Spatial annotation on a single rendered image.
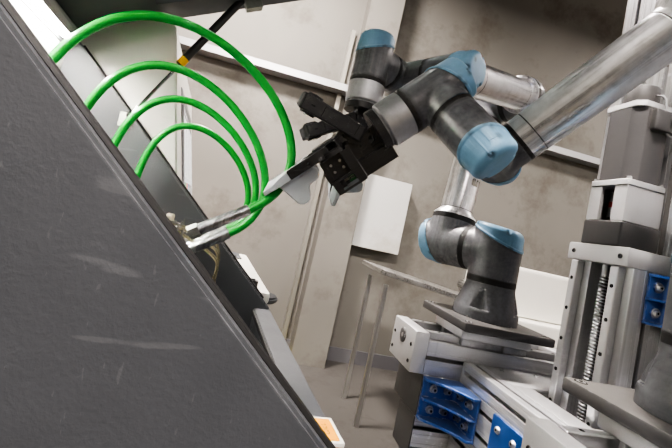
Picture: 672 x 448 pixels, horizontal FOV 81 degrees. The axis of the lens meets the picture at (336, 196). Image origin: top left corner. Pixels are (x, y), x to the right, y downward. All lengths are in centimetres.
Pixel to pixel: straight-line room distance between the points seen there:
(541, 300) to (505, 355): 210
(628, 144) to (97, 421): 88
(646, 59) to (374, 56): 43
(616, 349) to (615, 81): 45
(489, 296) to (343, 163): 54
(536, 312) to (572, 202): 190
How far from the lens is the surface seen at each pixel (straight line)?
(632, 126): 93
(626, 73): 72
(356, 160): 60
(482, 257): 101
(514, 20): 477
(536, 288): 309
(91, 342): 30
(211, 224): 62
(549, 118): 70
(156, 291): 29
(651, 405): 66
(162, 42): 105
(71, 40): 68
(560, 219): 466
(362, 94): 79
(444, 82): 63
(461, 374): 100
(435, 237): 108
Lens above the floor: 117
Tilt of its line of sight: 4 degrees up
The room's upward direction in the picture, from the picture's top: 13 degrees clockwise
